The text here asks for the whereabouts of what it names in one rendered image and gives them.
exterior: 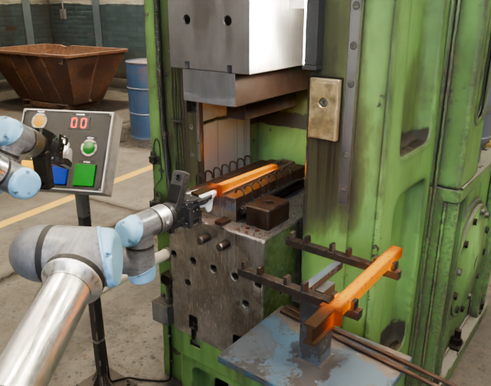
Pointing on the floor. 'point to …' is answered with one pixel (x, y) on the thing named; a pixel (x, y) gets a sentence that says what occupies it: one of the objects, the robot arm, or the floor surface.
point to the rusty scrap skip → (58, 73)
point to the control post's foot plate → (106, 380)
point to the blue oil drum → (138, 98)
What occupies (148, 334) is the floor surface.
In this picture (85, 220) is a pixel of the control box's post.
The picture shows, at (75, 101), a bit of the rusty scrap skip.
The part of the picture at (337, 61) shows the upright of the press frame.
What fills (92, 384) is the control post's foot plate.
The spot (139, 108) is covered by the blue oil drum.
